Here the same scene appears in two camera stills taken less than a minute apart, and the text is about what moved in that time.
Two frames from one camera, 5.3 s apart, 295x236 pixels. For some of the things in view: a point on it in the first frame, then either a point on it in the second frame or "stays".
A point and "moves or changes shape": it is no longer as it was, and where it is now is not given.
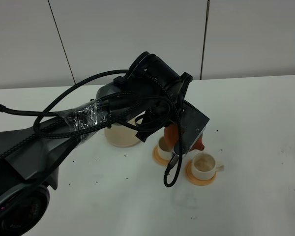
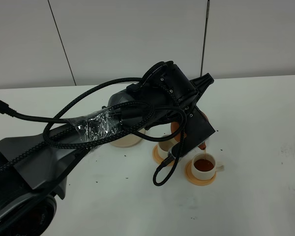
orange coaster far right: x=192 y=179 stays
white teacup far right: x=204 y=167 stays
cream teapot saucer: x=122 y=135 stays
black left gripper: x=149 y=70 → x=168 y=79
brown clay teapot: x=172 y=135 moves or changes shape
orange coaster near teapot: x=158 y=159 stays
